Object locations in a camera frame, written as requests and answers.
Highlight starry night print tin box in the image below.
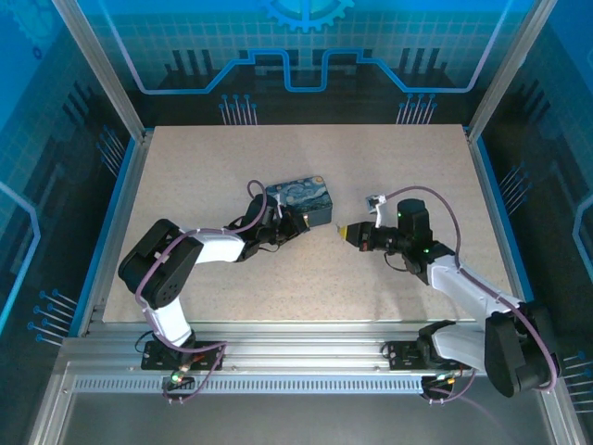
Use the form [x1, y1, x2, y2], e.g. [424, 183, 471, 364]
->
[264, 174, 334, 228]

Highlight blue table edge strip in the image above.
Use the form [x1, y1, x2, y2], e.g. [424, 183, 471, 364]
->
[68, 137, 139, 337]
[475, 137, 537, 305]

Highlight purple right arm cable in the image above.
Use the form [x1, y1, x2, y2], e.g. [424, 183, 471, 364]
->
[383, 184, 564, 405]

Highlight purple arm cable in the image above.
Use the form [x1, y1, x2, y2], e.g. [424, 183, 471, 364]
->
[134, 179, 279, 405]
[383, 184, 564, 405]

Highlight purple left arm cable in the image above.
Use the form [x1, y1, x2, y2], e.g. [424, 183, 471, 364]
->
[134, 179, 279, 405]

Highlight aluminium side rail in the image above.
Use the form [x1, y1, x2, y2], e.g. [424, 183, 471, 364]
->
[76, 131, 155, 336]
[464, 125, 534, 305]

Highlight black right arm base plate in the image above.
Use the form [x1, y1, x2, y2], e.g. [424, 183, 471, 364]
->
[385, 340, 470, 372]

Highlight aluminium slotted frame rail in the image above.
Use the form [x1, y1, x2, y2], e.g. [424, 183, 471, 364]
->
[27, 321, 578, 445]

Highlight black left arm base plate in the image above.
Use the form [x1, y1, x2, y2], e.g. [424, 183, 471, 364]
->
[141, 340, 224, 372]

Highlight aluminium frame post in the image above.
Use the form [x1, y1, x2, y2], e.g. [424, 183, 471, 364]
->
[464, 0, 556, 140]
[51, 0, 150, 141]

